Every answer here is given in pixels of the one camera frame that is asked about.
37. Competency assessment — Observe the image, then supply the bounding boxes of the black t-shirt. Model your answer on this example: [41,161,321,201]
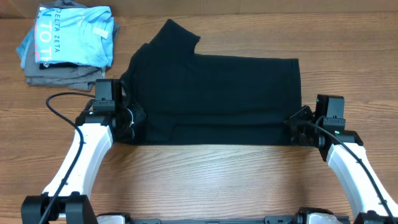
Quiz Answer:
[121,20,302,146]

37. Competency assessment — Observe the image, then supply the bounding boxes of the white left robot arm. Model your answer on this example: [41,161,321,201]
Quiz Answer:
[21,79,146,224]

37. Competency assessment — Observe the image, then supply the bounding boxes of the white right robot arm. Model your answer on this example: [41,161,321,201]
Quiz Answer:
[286,95,397,223]

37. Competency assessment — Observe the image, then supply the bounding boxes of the light blue folded t-shirt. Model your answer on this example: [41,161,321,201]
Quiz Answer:
[34,6,114,67]

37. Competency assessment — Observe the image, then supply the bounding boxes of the black folded shirt in stack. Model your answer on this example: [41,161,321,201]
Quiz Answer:
[39,62,79,70]

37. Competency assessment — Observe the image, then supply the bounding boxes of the blue folded shirt under stack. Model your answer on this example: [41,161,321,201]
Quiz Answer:
[16,27,34,69]

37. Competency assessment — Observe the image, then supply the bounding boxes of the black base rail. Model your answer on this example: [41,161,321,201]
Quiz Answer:
[126,215,295,224]

